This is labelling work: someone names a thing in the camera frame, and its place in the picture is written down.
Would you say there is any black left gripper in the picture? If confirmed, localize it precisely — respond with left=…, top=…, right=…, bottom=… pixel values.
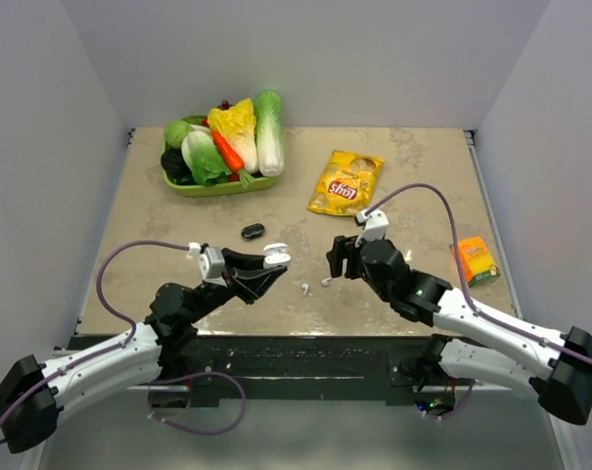
left=187, top=248, right=287, bottom=324

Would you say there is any white earbud charging case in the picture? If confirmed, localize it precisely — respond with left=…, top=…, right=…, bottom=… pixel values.
left=263, top=243, right=291, bottom=268

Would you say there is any black earbud charging case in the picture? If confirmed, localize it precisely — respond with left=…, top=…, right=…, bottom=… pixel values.
left=241, top=223, right=266, bottom=241

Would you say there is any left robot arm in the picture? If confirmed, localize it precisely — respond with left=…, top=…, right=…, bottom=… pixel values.
left=0, top=243, right=291, bottom=453

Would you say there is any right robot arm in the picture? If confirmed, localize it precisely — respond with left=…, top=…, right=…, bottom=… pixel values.
left=326, top=236, right=592, bottom=426

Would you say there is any yellow chips bag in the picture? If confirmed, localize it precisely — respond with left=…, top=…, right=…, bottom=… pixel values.
left=306, top=150, right=386, bottom=216

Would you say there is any green vegetable basket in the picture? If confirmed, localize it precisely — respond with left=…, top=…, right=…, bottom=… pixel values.
left=161, top=143, right=279, bottom=198

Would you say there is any green leafy bok choy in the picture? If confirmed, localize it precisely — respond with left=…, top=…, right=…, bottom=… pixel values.
left=181, top=131, right=231, bottom=187

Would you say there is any orange toy carrot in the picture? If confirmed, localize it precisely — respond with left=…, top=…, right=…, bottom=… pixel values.
left=211, top=130, right=253, bottom=188

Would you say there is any black toy vegetable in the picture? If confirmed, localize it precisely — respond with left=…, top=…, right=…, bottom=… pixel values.
left=160, top=149, right=196, bottom=186

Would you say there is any orange juice carton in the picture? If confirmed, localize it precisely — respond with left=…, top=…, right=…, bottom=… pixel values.
left=449, top=236, right=500, bottom=288

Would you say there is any yellow white cabbage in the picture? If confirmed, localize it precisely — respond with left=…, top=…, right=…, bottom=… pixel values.
left=207, top=98, right=258, bottom=174

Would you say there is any green white napa cabbage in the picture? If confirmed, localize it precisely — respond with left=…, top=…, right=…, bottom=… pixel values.
left=254, top=90, right=285, bottom=177

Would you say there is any round green cabbage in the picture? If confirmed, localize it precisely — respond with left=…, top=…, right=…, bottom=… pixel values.
left=163, top=119, right=193, bottom=149

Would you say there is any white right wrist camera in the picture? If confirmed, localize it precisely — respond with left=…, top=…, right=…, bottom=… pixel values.
left=354, top=209, right=388, bottom=247

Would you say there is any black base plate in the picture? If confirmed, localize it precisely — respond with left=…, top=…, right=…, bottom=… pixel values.
left=68, top=334, right=476, bottom=409

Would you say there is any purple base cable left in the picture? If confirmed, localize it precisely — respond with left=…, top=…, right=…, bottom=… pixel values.
left=141, top=369, right=248, bottom=436

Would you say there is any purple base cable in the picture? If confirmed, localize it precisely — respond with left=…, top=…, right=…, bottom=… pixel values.
left=141, top=369, right=248, bottom=436
left=420, top=375, right=477, bottom=421

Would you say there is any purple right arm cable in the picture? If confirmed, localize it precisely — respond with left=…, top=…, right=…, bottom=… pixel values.
left=363, top=182, right=592, bottom=374

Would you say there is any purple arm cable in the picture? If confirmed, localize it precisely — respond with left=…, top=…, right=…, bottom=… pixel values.
left=363, top=182, right=592, bottom=374
left=0, top=239, right=194, bottom=446

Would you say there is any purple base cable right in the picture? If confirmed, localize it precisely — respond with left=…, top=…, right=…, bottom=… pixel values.
left=420, top=375, right=477, bottom=421

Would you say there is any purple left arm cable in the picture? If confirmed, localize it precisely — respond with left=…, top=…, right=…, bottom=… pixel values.
left=0, top=239, right=194, bottom=446

